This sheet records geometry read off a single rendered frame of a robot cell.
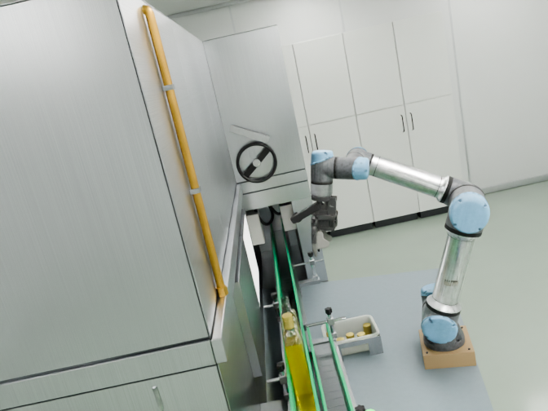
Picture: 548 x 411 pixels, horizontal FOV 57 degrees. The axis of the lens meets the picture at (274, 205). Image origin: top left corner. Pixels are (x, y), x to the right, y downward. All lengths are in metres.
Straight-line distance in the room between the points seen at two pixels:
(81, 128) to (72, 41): 0.16
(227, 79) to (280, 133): 0.38
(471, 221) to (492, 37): 4.87
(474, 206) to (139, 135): 1.04
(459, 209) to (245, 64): 1.39
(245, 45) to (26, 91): 1.67
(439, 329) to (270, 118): 1.37
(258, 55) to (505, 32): 4.25
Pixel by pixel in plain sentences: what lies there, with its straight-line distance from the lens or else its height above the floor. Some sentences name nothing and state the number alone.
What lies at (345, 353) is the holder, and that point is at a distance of 2.13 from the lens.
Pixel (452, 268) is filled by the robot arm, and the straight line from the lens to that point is 1.75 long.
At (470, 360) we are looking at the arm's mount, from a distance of 2.04.
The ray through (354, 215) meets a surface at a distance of 5.67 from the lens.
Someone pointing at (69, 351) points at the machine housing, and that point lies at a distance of 1.21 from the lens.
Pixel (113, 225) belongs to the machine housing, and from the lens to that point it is 1.07.
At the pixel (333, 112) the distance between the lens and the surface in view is 5.43.
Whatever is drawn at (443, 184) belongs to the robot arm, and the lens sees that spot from 1.79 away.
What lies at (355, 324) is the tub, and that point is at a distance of 2.25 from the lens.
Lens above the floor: 1.91
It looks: 14 degrees down
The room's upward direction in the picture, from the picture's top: 13 degrees counter-clockwise
